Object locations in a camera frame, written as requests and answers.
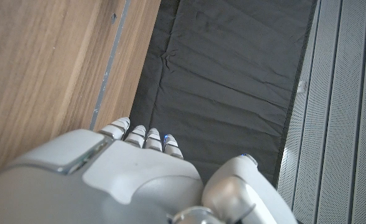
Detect black cloth backdrop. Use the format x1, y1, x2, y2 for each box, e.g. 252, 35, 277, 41
129, 0, 319, 188

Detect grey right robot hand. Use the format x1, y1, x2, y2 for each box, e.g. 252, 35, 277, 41
0, 116, 299, 224

